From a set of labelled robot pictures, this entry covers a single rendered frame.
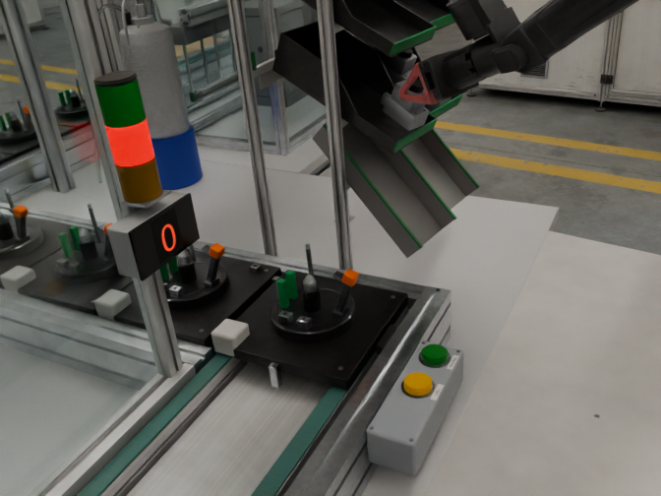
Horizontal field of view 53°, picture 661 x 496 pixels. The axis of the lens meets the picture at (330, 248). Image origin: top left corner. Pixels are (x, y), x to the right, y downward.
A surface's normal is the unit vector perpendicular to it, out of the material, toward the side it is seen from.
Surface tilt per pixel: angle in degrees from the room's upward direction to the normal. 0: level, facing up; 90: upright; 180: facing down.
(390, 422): 0
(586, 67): 90
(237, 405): 0
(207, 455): 0
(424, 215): 45
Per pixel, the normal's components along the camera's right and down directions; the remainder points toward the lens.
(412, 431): -0.08, -0.87
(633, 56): -0.59, 0.44
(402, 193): 0.51, -0.44
